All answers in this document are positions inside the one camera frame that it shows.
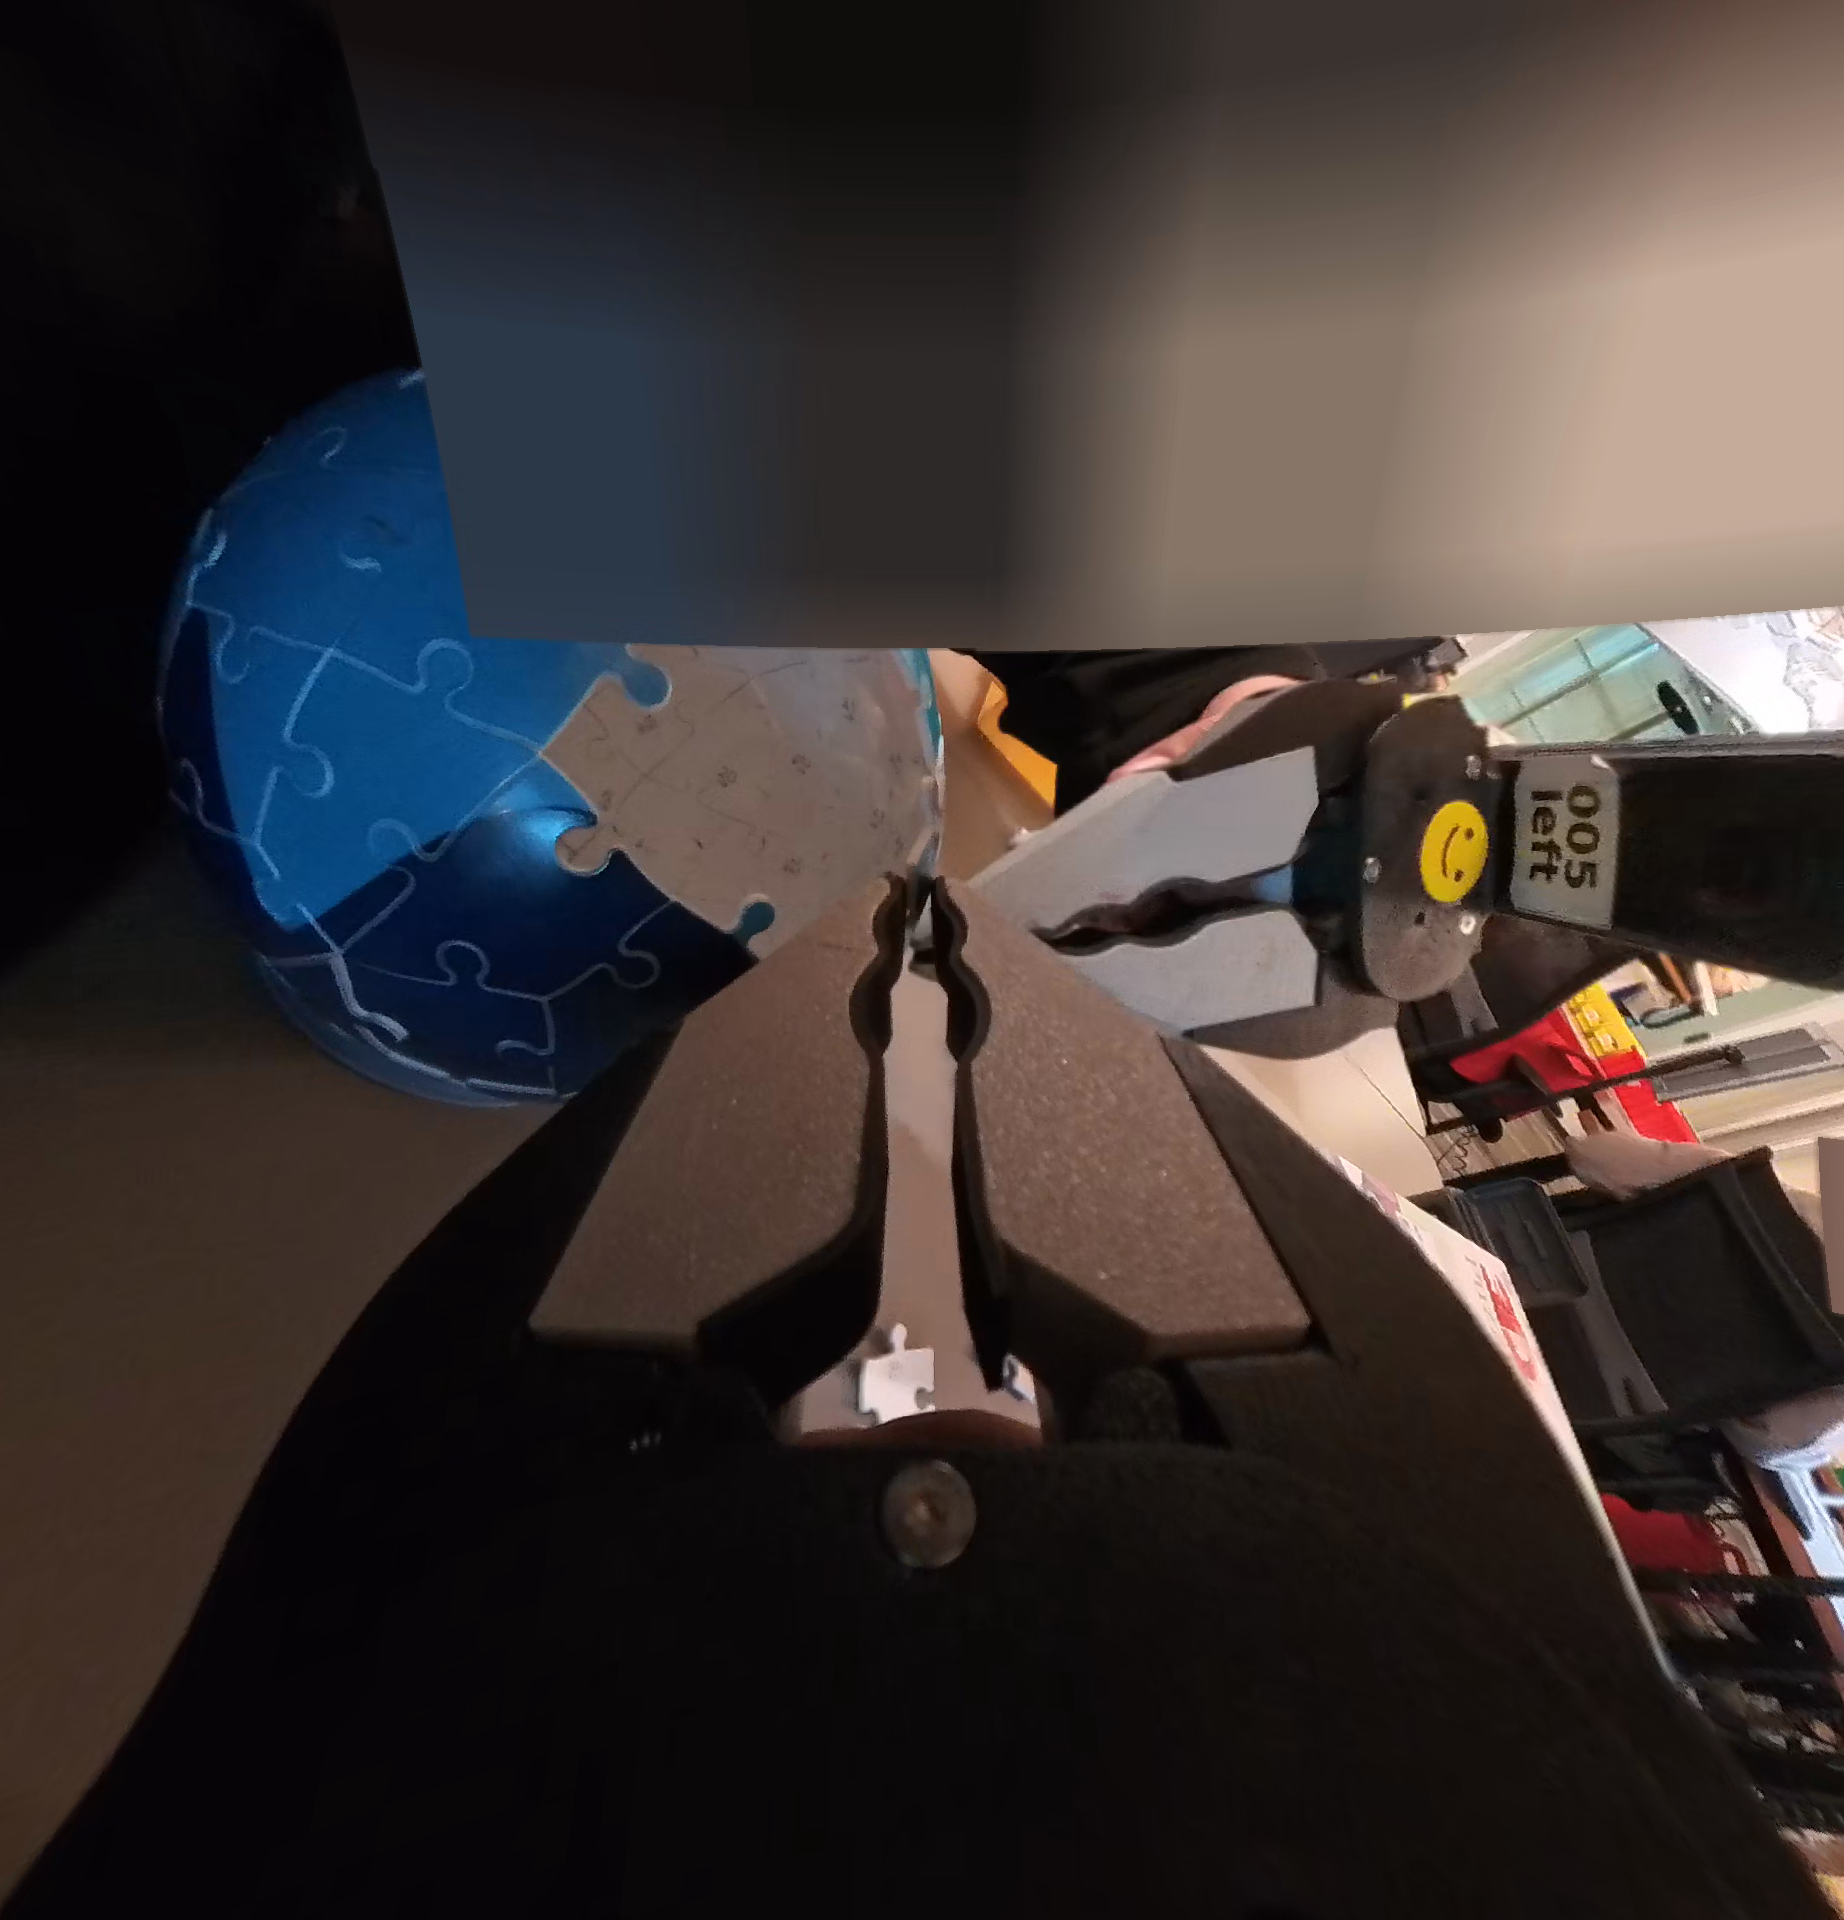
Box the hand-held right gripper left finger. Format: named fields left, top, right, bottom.
left=528, top=874, right=913, bottom=1412

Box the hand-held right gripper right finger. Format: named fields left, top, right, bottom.
left=932, top=878, right=1315, bottom=1392

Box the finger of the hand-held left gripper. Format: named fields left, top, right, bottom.
left=1039, top=897, right=1330, bottom=1040
left=967, top=682, right=1405, bottom=939

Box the white curved puzzle piece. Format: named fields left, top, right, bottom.
left=854, top=1324, right=1039, bottom=1428

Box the blue puzzle ball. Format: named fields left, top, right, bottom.
left=157, top=367, right=949, bottom=1113

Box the white box with red print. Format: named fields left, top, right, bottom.
left=1335, top=1155, right=1591, bottom=1503

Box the person's black sweater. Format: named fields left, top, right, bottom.
left=0, top=0, right=422, bottom=999

